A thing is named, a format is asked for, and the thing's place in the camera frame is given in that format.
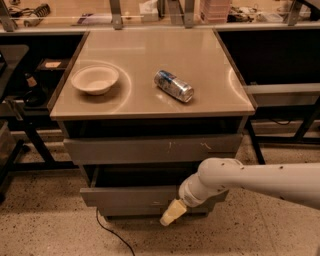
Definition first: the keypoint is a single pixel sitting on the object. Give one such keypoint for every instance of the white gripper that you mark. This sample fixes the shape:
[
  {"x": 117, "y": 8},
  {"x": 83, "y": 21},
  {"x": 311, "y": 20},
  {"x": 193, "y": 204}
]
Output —
[{"x": 187, "y": 196}]

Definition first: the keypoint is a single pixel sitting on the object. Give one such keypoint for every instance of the dark bottle on shelf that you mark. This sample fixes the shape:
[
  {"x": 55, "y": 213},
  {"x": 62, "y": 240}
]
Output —
[{"x": 36, "y": 95}]

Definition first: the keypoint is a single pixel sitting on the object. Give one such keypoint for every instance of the black coiled tool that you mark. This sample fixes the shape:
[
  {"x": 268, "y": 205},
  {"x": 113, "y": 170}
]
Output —
[{"x": 37, "y": 15}]

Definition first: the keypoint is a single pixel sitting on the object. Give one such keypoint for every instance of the silver blue soda can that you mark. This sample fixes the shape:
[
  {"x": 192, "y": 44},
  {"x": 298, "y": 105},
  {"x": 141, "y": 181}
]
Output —
[{"x": 174, "y": 86}]

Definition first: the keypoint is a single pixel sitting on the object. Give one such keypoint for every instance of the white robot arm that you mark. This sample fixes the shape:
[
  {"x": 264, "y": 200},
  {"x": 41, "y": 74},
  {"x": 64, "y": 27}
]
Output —
[{"x": 296, "y": 183}]

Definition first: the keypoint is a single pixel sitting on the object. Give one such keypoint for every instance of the pink stacked trays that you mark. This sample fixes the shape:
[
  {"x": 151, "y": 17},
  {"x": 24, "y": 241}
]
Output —
[{"x": 214, "y": 11}]

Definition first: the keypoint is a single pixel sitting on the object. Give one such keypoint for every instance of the grey right bench frame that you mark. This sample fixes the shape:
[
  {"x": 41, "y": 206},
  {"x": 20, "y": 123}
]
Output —
[{"x": 288, "y": 102}]

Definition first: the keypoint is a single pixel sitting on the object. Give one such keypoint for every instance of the grey top drawer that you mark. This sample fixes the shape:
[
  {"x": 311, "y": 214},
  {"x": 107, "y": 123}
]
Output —
[{"x": 132, "y": 150}]

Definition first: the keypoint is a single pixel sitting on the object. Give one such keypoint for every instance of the white tissue box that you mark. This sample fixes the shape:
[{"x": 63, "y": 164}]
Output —
[{"x": 149, "y": 11}]

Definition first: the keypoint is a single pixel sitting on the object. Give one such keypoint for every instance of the grey drawer cabinet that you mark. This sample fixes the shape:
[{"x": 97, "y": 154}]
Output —
[{"x": 136, "y": 106}]

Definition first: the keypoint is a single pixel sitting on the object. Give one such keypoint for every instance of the white paper bowl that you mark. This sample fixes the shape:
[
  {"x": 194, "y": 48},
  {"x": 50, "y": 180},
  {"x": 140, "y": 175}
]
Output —
[{"x": 95, "y": 79}]

